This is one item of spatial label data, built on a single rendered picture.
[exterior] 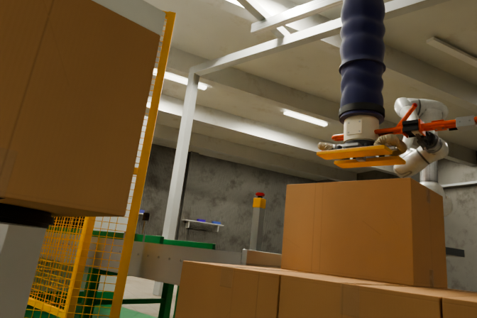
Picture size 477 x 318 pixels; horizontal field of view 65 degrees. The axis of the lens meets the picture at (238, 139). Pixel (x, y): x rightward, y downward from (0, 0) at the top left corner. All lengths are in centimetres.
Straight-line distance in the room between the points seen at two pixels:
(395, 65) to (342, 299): 561
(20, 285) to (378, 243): 148
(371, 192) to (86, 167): 126
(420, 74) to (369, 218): 535
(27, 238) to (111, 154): 127
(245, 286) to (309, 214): 71
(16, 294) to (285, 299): 120
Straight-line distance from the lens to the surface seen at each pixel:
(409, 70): 667
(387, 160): 197
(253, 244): 275
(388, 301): 98
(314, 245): 176
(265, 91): 743
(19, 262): 189
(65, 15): 70
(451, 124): 186
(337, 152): 186
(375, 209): 164
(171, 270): 208
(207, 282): 128
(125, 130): 67
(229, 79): 712
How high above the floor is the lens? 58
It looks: 17 degrees up
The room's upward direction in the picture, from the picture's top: 7 degrees clockwise
